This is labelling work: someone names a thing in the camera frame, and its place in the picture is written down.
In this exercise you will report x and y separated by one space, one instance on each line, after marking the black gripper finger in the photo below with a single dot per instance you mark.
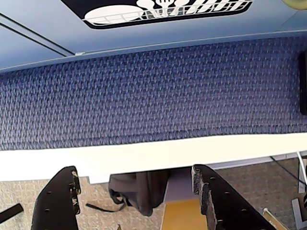
223 203
55 206

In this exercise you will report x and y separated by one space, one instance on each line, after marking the yellow wooden board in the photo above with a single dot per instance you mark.
180 215

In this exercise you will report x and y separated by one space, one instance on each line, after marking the black bag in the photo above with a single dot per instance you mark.
144 191

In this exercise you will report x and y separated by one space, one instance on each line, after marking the black rectangular object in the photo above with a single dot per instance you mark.
303 81

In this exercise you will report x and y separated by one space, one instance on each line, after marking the blue toy kitchen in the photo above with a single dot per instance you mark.
144 40

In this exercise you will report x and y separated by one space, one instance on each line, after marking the grey metal bracket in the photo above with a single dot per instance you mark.
298 215

